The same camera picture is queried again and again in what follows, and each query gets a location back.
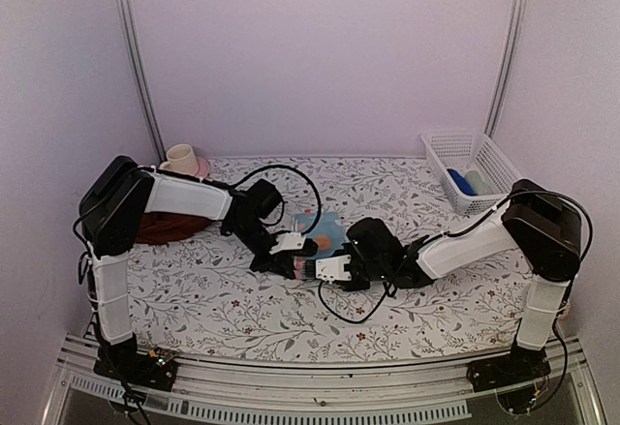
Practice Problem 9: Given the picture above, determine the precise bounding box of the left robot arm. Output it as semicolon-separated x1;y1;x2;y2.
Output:
77;156;304;380

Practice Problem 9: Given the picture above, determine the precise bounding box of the cream ribbed mug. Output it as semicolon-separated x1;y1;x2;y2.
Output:
159;144;200;175

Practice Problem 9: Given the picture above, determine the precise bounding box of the right aluminium frame post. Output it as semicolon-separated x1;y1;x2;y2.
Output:
483;0;527;138

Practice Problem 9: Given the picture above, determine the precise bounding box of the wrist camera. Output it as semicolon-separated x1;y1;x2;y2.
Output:
269;231;318;257
301;255;352;283

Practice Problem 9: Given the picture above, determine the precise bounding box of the dark red towel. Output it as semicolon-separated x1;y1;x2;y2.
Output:
136;212;212;245

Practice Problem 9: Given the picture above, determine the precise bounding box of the blue object in basket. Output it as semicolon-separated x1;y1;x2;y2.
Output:
447;168;476;197

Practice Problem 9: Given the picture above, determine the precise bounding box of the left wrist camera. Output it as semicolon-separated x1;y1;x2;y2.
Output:
269;231;318;257

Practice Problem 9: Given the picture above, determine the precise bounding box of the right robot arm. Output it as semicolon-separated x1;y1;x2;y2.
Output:
335;179;593;382

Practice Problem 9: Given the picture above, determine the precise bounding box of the left aluminium frame post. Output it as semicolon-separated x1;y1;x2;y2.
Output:
115;0;166;162

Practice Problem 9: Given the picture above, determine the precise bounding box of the blue patterned towel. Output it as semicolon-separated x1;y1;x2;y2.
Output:
294;212;345;280

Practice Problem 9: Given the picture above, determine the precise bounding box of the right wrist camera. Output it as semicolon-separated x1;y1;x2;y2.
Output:
301;255;352;283

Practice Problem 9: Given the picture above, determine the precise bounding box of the pale green roll in basket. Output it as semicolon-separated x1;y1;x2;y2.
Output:
465;170;494;196

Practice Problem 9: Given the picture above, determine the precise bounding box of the front aluminium rail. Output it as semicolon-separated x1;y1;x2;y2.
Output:
42;336;611;424

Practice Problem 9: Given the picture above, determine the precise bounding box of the pink saucer plate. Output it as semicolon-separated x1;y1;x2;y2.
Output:
188;156;209;178

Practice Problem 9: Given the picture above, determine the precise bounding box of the aluminium frame post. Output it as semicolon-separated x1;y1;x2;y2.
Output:
483;0;527;138
115;0;166;162

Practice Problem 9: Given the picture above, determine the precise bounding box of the white plastic basket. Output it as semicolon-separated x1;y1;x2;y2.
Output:
420;130;522;216

